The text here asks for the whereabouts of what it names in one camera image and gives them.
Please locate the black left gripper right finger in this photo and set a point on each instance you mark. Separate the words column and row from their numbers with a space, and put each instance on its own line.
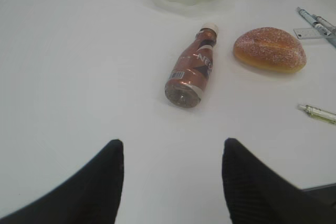
column 256, row 194

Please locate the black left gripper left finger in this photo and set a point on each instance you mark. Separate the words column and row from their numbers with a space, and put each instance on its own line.
column 91, row 195

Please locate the brown coffee drink bottle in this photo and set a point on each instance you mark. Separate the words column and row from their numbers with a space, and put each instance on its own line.
column 189, row 77

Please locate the sugared bread roll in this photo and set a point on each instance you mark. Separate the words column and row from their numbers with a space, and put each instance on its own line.
column 271, row 49

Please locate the yellow green pen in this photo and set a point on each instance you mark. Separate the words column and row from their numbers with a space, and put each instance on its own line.
column 317, row 113

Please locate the blue grey pen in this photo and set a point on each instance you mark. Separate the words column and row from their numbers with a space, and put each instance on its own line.
column 324, row 33

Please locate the grey patterned pen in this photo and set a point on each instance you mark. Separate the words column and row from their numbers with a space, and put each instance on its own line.
column 325, row 23

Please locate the clear plastic ruler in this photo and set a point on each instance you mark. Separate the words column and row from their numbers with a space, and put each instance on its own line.
column 306, row 33

